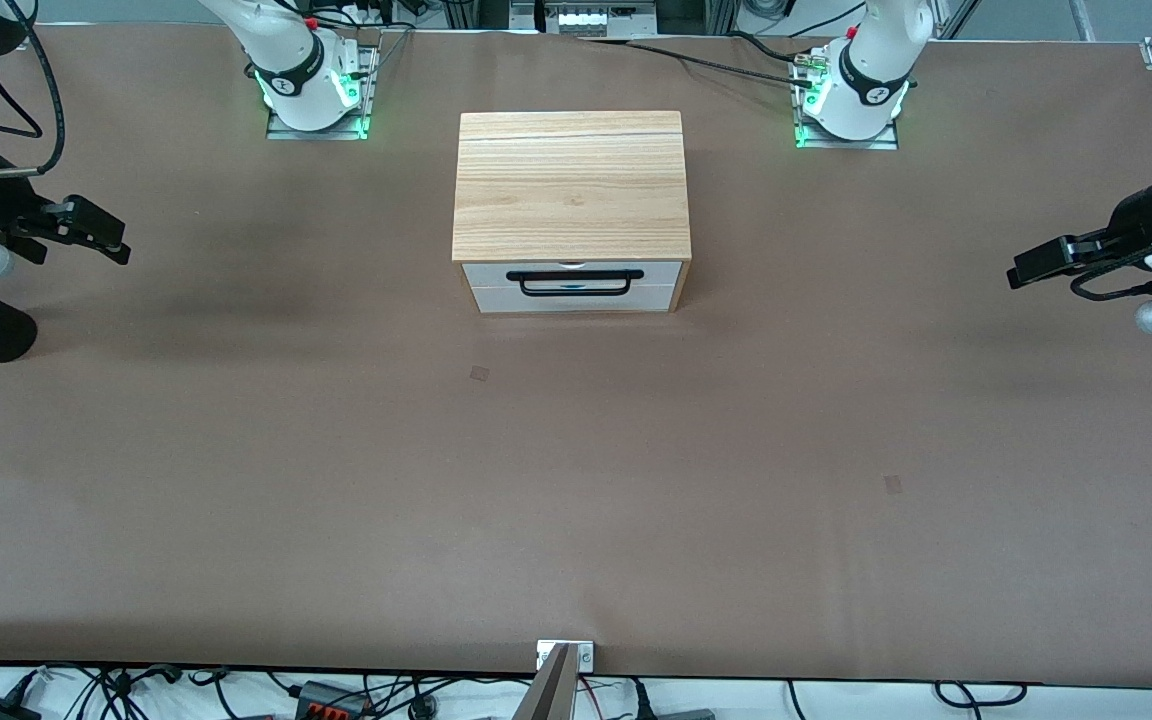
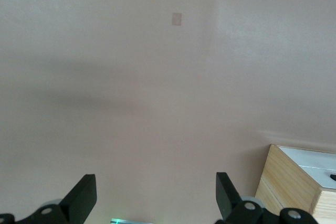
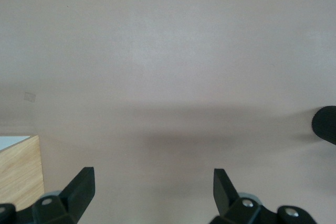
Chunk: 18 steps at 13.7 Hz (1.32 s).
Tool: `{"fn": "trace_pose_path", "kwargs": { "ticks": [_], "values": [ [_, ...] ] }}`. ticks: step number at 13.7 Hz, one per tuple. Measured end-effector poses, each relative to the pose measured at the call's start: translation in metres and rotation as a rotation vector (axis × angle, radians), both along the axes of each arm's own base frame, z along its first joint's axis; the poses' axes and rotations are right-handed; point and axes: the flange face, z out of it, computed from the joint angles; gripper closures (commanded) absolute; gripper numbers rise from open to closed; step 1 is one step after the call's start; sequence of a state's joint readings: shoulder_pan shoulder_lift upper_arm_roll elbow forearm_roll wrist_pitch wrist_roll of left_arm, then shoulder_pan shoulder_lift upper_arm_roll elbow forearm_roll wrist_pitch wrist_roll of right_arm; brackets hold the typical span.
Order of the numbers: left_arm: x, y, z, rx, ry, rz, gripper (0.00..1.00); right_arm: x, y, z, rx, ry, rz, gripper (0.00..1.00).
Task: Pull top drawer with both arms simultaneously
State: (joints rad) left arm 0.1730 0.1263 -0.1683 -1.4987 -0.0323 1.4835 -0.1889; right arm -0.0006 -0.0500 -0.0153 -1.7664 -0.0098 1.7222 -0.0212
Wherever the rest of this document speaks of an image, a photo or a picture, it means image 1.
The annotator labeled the white drawer with black handle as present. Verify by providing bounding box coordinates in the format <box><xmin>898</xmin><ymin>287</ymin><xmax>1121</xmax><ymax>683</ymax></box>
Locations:
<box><xmin>462</xmin><ymin>261</ymin><xmax>686</xmax><ymax>299</ymax></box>

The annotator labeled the light wooden drawer cabinet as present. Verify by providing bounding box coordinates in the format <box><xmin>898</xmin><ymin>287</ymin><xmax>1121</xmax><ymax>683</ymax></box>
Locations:
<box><xmin>451</xmin><ymin>110</ymin><xmax>693</xmax><ymax>314</ymax></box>

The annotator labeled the black orange connector box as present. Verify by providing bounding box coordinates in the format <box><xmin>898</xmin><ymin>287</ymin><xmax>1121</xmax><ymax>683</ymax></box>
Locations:
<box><xmin>294</xmin><ymin>679</ymin><xmax>374</xmax><ymax>720</ymax></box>

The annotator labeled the white power strip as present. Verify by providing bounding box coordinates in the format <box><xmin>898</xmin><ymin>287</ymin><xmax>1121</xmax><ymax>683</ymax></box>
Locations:
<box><xmin>543</xmin><ymin>2</ymin><xmax>659</xmax><ymax>40</ymax></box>

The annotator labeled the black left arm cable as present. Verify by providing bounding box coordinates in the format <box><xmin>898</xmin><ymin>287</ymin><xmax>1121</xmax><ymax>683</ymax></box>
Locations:
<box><xmin>1070</xmin><ymin>217</ymin><xmax>1152</xmax><ymax>302</ymax></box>

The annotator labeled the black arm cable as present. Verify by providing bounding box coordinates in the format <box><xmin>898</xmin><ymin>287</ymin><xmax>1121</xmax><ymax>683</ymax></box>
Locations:
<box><xmin>1070</xmin><ymin>217</ymin><xmax>1152</xmax><ymax>302</ymax></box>
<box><xmin>0</xmin><ymin>0</ymin><xmax>68</xmax><ymax>181</ymax></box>

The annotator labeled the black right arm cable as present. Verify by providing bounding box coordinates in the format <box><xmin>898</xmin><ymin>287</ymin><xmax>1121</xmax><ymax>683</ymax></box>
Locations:
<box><xmin>0</xmin><ymin>0</ymin><xmax>68</xmax><ymax>181</ymax></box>

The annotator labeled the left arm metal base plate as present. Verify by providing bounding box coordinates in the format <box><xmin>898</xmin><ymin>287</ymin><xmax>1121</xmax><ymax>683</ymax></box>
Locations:
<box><xmin>793</xmin><ymin>50</ymin><xmax>901</xmax><ymax>151</ymax></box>

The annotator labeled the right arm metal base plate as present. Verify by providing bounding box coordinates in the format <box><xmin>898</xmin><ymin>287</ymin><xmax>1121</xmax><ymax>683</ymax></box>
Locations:
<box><xmin>266</xmin><ymin>44</ymin><xmax>379</xmax><ymax>141</ymax></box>

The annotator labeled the long black table cable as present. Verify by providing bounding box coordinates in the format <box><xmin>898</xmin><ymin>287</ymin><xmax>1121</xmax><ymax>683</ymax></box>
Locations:
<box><xmin>584</xmin><ymin>36</ymin><xmax>819</xmax><ymax>89</ymax></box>

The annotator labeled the black looped floor cable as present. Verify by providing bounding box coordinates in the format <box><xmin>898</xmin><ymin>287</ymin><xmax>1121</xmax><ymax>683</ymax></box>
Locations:
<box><xmin>934</xmin><ymin>681</ymin><xmax>1029</xmax><ymax>710</ymax></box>

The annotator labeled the small metal clamp bracket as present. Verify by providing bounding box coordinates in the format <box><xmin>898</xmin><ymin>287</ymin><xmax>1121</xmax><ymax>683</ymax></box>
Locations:
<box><xmin>536</xmin><ymin>640</ymin><xmax>596</xmax><ymax>673</ymax></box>

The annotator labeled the grey camera mount pole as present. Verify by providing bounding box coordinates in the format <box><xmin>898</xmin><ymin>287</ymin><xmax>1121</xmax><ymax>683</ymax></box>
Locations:
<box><xmin>511</xmin><ymin>643</ymin><xmax>578</xmax><ymax>720</ymax></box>

